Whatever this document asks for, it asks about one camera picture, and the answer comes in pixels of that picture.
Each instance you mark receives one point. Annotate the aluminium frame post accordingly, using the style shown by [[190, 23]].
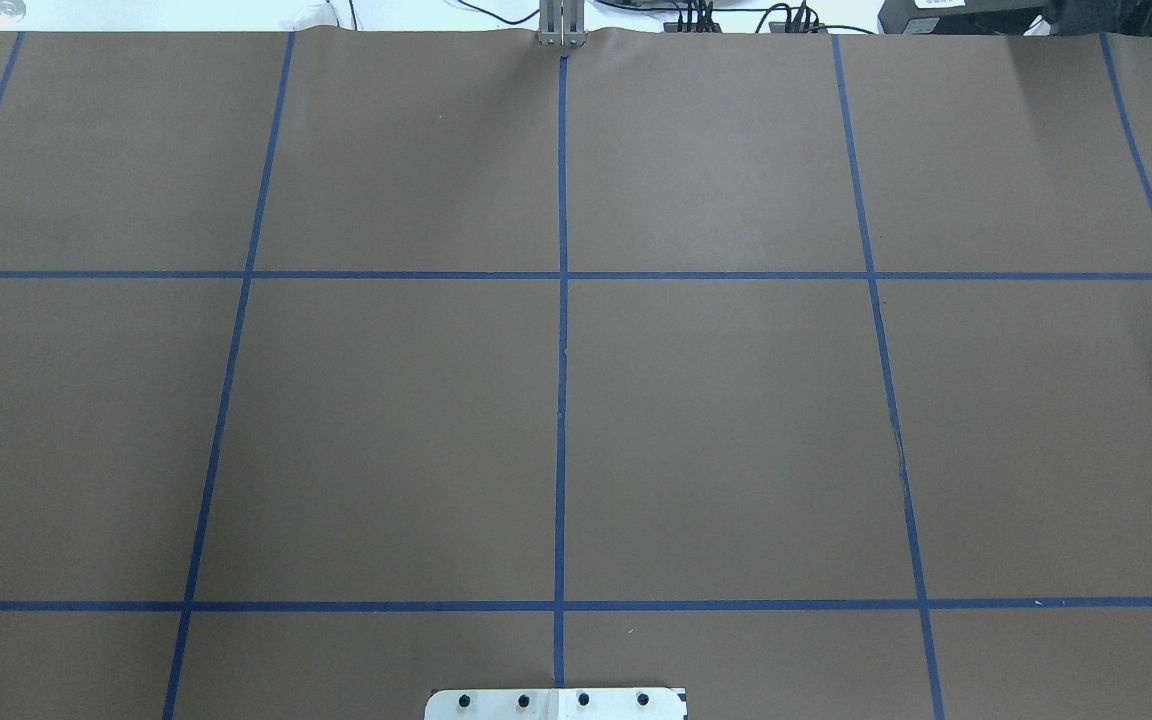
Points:
[[561, 23]]

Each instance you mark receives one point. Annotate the white camera stand pedestal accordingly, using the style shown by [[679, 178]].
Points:
[[559, 703]]

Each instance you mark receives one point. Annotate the brown paper table cover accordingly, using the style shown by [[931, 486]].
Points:
[[345, 372]]

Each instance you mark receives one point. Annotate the black box with label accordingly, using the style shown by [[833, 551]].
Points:
[[988, 18]]

